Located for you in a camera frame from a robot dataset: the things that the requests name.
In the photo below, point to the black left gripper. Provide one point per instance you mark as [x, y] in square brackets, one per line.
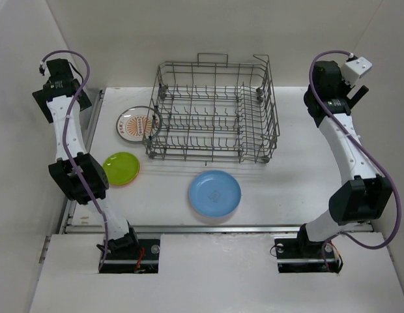
[83, 102]

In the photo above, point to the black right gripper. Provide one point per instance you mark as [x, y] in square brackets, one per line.
[359, 95]

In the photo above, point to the patterned white plate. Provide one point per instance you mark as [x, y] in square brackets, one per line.
[138, 123]

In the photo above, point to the green plate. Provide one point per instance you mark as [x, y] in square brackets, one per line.
[121, 168]

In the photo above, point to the grey wire dish rack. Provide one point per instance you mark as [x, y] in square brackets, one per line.
[212, 110]

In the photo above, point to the blue plate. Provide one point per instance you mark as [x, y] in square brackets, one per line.
[214, 194]

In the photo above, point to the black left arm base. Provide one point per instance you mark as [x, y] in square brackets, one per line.
[142, 259]

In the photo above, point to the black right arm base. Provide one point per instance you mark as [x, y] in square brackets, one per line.
[291, 257]

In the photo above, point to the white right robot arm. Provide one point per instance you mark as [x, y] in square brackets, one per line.
[325, 84]

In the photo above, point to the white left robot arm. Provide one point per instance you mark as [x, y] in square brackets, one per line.
[76, 172]

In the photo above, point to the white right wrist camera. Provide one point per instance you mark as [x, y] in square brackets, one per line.
[352, 71]

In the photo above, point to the front aluminium rail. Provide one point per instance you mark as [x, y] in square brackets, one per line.
[209, 229]

